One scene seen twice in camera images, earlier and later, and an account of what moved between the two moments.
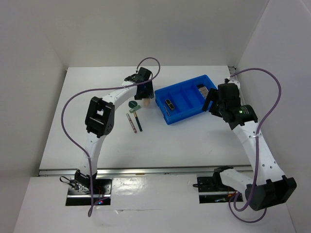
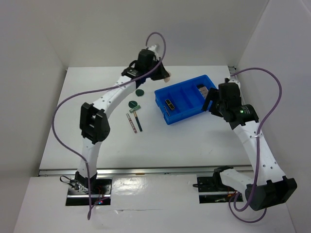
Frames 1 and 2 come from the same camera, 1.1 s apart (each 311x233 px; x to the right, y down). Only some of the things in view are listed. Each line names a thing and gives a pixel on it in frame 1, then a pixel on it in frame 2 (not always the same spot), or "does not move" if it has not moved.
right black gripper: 213,95 does not move
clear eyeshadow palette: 204,91 does not move
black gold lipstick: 169,104 does not move
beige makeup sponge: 146,103 -> 166,79
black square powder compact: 200,85 does not move
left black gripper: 150,92 -> 163,73
